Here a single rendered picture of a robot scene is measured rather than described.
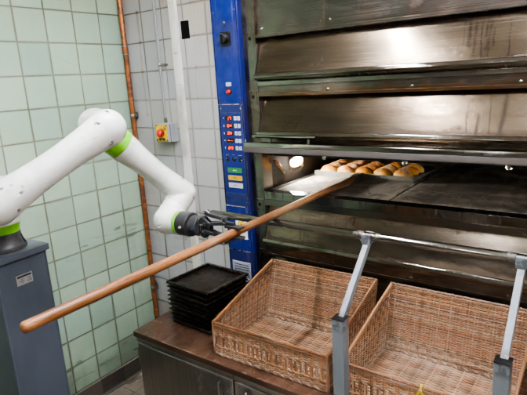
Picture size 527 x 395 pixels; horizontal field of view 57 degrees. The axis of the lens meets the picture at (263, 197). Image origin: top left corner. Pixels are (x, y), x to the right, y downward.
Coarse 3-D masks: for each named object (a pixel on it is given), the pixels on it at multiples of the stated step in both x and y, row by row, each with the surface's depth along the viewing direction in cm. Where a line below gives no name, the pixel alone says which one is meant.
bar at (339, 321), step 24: (240, 216) 200; (360, 240) 169; (384, 240) 164; (408, 240) 160; (360, 264) 165; (336, 336) 157; (504, 336) 133; (336, 360) 159; (504, 360) 129; (336, 384) 161; (504, 384) 128
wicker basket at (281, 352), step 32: (256, 288) 230; (288, 288) 233; (320, 288) 224; (224, 320) 211; (256, 320) 233; (288, 320) 232; (320, 320) 223; (352, 320) 190; (224, 352) 205; (256, 352) 195; (288, 352) 185; (320, 352) 204; (320, 384) 180
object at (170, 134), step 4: (156, 124) 261; (160, 124) 259; (164, 124) 258; (168, 124) 256; (172, 124) 259; (176, 124) 261; (156, 128) 261; (160, 128) 260; (168, 128) 257; (172, 128) 259; (176, 128) 262; (164, 132) 259; (168, 132) 257; (172, 132) 259; (176, 132) 262; (156, 136) 263; (164, 136) 259; (168, 136) 258; (172, 136) 259; (176, 136) 262; (160, 140) 262; (164, 140) 260; (168, 140) 258; (172, 140) 260; (176, 140) 263
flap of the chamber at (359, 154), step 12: (336, 156) 193; (348, 156) 190; (360, 156) 187; (372, 156) 185; (384, 156) 182; (396, 156) 179; (408, 156) 176; (420, 156) 174; (432, 156) 171; (444, 156) 169; (456, 156) 167; (468, 156) 165
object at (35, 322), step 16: (352, 176) 243; (320, 192) 217; (288, 208) 196; (256, 224) 180; (208, 240) 161; (224, 240) 166; (176, 256) 149; (192, 256) 155; (144, 272) 139; (96, 288) 128; (112, 288) 130; (64, 304) 120; (80, 304) 122; (32, 320) 113; (48, 320) 116
